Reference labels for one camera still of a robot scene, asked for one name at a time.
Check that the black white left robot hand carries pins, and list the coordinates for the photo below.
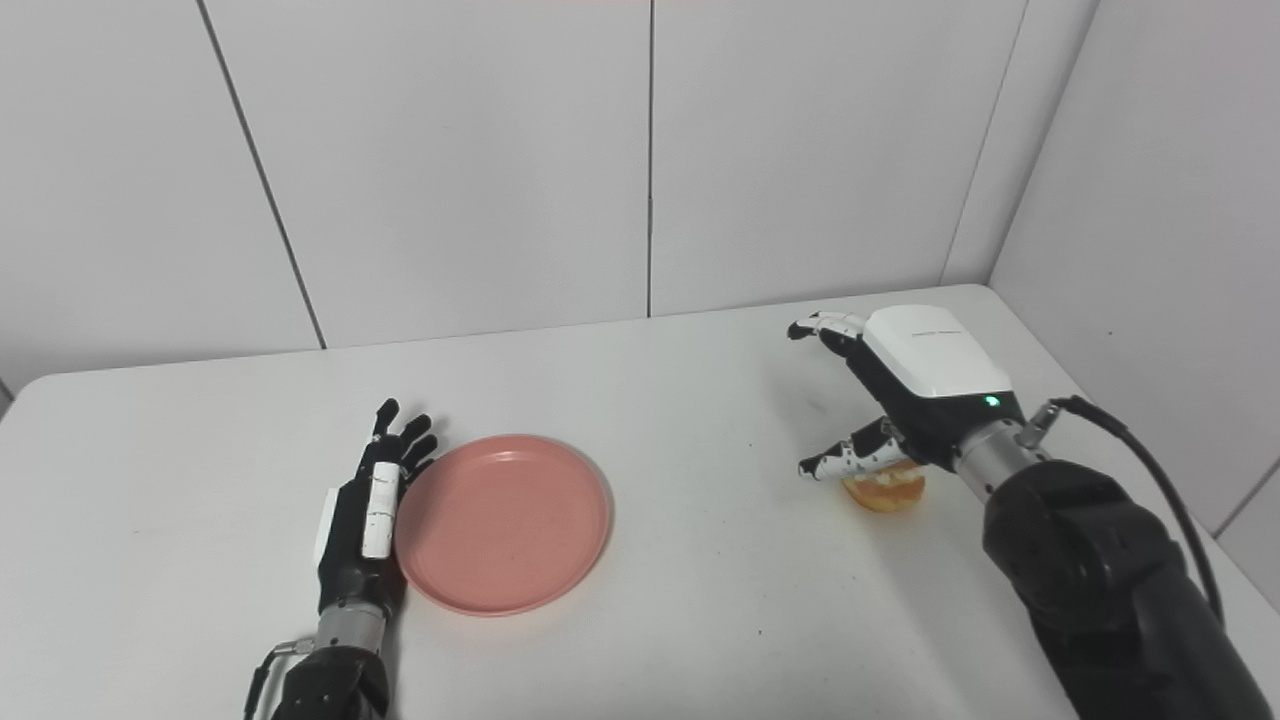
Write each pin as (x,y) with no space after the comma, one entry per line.
(365,530)

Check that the pink round plate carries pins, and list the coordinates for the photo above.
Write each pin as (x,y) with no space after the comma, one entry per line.
(503,525)

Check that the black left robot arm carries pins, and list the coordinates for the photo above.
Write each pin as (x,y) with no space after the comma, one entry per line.
(335,680)

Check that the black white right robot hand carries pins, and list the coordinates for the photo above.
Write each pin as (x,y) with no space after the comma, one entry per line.
(935,365)

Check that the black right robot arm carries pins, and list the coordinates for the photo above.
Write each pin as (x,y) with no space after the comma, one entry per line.
(1100,580)

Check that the cream puff pastry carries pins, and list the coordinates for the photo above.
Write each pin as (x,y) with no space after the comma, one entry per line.
(888,492)

